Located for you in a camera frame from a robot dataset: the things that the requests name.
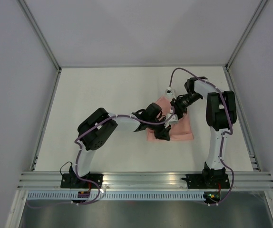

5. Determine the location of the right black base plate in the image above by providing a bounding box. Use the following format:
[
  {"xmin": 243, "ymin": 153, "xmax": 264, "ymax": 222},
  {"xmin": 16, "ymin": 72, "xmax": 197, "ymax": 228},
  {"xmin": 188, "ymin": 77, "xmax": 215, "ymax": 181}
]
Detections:
[{"xmin": 181, "ymin": 174, "xmax": 231, "ymax": 189}]

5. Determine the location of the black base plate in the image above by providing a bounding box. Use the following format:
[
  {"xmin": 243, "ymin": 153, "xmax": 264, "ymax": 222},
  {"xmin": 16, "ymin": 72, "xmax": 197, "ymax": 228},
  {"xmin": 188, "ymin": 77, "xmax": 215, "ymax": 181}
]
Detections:
[
  {"xmin": 181, "ymin": 174, "xmax": 231, "ymax": 189},
  {"xmin": 60, "ymin": 173, "xmax": 103, "ymax": 189}
]

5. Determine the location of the pink cloth napkin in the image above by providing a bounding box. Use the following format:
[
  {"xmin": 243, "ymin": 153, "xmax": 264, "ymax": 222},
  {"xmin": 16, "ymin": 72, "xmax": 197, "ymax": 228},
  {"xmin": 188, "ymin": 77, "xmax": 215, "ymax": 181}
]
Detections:
[{"xmin": 155, "ymin": 96, "xmax": 194, "ymax": 141}]

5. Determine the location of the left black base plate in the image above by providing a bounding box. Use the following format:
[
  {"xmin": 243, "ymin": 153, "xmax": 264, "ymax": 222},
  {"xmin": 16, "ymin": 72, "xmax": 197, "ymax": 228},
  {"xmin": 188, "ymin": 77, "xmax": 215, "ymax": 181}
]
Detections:
[{"xmin": 60, "ymin": 173, "xmax": 103, "ymax": 189}]

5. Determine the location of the right aluminium frame post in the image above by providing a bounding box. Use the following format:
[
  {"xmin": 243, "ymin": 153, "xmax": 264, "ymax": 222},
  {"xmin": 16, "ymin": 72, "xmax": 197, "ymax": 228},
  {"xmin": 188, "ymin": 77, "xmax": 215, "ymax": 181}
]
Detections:
[{"xmin": 224, "ymin": 0, "xmax": 269, "ymax": 70}]

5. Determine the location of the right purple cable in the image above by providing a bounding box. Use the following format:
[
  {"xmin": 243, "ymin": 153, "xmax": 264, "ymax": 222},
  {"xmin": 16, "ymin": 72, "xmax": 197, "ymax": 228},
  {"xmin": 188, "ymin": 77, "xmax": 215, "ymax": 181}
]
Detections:
[{"xmin": 167, "ymin": 67, "xmax": 235, "ymax": 205}]

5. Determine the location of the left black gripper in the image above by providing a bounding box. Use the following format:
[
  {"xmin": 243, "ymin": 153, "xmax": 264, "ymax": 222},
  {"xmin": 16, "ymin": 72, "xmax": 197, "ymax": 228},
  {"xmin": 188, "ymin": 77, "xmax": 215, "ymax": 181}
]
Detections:
[{"xmin": 147, "ymin": 118, "xmax": 171, "ymax": 142}]

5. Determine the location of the aluminium frame post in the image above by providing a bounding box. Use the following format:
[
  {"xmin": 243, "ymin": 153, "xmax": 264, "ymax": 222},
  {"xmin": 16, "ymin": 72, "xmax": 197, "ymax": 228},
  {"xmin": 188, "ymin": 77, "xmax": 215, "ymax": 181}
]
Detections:
[
  {"xmin": 17, "ymin": 0, "xmax": 61, "ymax": 72},
  {"xmin": 224, "ymin": 0, "xmax": 269, "ymax": 70}
]

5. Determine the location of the aluminium mounting rail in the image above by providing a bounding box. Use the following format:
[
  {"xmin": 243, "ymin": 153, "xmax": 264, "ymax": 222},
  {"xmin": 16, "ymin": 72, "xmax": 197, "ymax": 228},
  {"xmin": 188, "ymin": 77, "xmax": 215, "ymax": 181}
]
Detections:
[{"xmin": 17, "ymin": 171, "xmax": 273, "ymax": 191}]

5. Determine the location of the left aluminium frame post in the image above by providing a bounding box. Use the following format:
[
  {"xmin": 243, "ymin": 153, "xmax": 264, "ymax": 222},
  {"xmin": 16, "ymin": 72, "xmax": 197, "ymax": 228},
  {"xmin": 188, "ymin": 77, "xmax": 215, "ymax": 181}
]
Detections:
[{"xmin": 17, "ymin": 0, "xmax": 61, "ymax": 72}]

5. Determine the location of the white slotted cable duct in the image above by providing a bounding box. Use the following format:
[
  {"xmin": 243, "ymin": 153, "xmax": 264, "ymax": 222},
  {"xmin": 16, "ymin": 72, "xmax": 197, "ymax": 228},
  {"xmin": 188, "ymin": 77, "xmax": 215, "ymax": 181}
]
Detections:
[{"xmin": 27, "ymin": 190, "xmax": 205, "ymax": 201}]

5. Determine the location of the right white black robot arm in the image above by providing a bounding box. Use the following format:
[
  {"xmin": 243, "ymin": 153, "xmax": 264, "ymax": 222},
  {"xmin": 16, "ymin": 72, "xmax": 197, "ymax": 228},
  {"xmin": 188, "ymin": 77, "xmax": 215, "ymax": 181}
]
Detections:
[{"xmin": 170, "ymin": 77, "xmax": 237, "ymax": 189}]

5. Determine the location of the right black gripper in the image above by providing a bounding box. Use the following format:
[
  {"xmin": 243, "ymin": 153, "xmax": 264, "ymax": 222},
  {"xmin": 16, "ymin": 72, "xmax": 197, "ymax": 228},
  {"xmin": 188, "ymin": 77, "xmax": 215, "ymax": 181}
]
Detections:
[{"xmin": 170, "ymin": 92, "xmax": 202, "ymax": 120}]

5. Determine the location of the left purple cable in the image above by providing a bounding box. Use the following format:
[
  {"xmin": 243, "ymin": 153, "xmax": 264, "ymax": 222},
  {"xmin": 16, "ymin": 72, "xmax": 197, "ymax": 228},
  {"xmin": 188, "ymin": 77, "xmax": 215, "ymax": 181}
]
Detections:
[{"xmin": 74, "ymin": 111, "xmax": 175, "ymax": 179}]

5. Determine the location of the purple cable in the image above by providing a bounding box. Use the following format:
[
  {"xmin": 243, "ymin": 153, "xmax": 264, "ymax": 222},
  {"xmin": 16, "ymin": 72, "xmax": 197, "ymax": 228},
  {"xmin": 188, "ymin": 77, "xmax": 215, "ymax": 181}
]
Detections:
[
  {"xmin": 167, "ymin": 67, "xmax": 235, "ymax": 205},
  {"xmin": 74, "ymin": 111, "xmax": 175, "ymax": 179}
]

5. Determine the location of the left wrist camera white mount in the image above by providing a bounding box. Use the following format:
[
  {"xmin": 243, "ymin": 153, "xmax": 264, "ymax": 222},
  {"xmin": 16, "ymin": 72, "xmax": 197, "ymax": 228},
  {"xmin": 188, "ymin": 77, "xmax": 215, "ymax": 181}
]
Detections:
[{"xmin": 165, "ymin": 107, "xmax": 178, "ymax": 127}]

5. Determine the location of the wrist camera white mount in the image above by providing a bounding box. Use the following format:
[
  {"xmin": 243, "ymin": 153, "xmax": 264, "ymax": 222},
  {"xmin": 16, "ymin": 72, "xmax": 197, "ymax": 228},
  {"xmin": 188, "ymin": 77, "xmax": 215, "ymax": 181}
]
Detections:
[
  {"xmin": 165, "ymin": 87, "xmax": 176, "ymax": 100},
  {"xmin": 165, "ymin": 107, "xmax": 178, "ymax": 127}
]

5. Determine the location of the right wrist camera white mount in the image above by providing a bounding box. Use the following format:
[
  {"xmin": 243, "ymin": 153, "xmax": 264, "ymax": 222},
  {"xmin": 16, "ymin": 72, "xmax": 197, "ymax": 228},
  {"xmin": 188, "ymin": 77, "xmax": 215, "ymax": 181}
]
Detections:
[{"xmin": 165, "ymin": 87, "xmax": 176, "ymax": 100}]

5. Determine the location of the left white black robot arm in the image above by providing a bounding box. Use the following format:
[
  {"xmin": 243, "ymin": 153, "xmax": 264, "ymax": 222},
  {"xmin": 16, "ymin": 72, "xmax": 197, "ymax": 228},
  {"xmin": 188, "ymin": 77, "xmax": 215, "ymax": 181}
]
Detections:
[{"xmin": 60, "ymin": 103, "xmax": 177, "ymax": 189}]

